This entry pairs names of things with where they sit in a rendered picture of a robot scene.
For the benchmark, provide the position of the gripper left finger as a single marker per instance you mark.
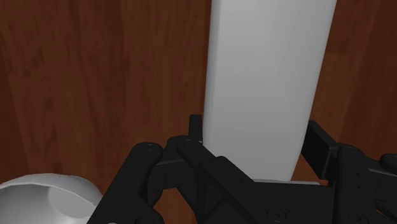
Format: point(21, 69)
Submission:
point(130, 189)

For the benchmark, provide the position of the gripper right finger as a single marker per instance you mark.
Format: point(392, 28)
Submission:
point(356, 173)

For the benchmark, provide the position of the white bowl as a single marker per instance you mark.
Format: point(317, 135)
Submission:
point(46, 201)

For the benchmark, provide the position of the tall white cylinder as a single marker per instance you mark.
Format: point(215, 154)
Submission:
point(263, 90)

